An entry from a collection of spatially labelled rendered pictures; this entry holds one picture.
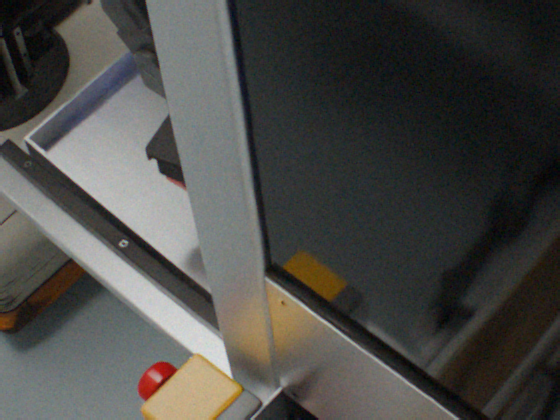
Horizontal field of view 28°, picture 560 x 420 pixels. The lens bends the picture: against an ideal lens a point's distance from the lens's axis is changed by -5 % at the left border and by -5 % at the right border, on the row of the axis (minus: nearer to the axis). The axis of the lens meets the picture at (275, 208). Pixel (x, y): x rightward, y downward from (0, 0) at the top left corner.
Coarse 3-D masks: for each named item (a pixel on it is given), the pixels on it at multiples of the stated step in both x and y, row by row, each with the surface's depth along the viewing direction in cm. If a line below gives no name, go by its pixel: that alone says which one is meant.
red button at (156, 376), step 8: (152, 368) 95; (160, 368) 95; (168, 368) 96; (176, 368) 96; (144, 376) 95; (152, 376) 95; (160, 376) 95; (168, 376) 95; (144, 384) 95; (152, 384) 95; (160, 384) 95; (144, 392) 95; (152, 392) 95; (144, 400) 96
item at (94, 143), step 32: (128, 64) 129; (96, 96) 128; (128, 96) 128; (64, 128) 126; (96, 128) 126; (128, 128) 126; (64, 160) 124; (96, 160) 124; (128, 160) 123; (96, 192) 121; (128, 192) 121; (160, 192) 121; (128, 224) 115; (160, 224) 119; (192, 224) 118; (160, 256) 114; (192, 256) 116
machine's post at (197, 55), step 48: (192, 0) 57; (192, 48) 61; (240, 48) 59; (192, 96) 65; (240, 96) 62; (192, 144) 70; (240, 144) 66; (192, 192) 76; (240, 192) 70; (240, 240) 76; (240, 288) 82; (240, 336) 90; (240, 384) 100
